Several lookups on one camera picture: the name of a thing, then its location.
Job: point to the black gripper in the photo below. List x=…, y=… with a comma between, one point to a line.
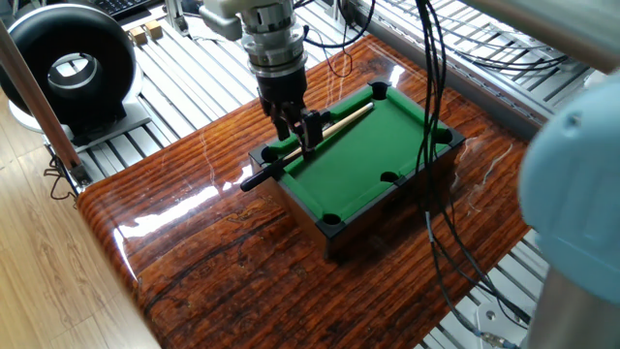
x=281, y=92

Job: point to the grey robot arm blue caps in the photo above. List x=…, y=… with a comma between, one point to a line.
x=571, y=194

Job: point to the mini green pool table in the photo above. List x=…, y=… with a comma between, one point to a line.
x=358, y=165

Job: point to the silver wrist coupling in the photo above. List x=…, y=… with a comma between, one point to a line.
x=273, y=53

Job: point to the aluminium profile upright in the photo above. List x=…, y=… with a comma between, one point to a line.
x=176, y=17

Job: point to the small wooden block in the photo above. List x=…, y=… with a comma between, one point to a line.
x=154, y=29
x=138, y=35

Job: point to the black keyboard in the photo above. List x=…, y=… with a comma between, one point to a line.
x=118, y=6

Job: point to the white power strip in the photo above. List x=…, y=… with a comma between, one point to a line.
x=595, y=79

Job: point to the slanted frame post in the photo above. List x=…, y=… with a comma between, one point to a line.
x=39, y=106

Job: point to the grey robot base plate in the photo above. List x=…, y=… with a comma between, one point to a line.
x=489, y=315

